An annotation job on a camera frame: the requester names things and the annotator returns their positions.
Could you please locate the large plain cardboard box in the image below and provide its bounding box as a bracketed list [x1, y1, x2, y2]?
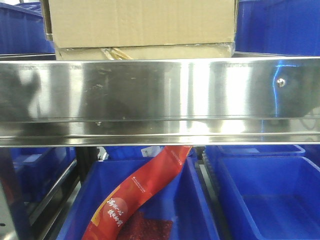
[40, 0, 239, 61]

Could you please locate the blue bin rear right lower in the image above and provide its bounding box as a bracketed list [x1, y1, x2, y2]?
[204, 144, 306, 158]

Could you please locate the blue bin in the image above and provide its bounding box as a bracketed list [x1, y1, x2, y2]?
[57, 158, 220, 240]
[235, 0, 320, 56]
[0, 2, 55, 55]
[216, 156, 320, 240]
[204, 144, 306, 158]
[9, 146, 76, 203]

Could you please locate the peeling brown packing tape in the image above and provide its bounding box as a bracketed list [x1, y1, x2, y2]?
[100, 47, 133, 60]

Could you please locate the blue bin middle lower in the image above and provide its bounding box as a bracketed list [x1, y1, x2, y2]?
[57, 158, 220, 240]

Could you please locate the dark red mesh packet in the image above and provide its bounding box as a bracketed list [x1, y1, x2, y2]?
[116, 211, 173, 240]

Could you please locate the red printed snack bag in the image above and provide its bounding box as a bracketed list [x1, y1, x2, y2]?
[82, 145, 192, 240]

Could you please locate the shiny round screw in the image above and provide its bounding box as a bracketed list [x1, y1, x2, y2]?
[276, 78, 286, 88]

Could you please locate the blue bin left lower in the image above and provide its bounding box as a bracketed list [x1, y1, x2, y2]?
[9, 146, 76, 203]

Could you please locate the blue bin upper right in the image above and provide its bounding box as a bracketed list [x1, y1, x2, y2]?
[235, 0, 320, 56]

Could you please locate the blue bin upper left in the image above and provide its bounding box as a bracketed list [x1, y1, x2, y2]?
[0, 2, 55, 55]

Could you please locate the stainless steel shelf rail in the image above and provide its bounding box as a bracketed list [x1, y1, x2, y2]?
[0, 56, 320, 147]

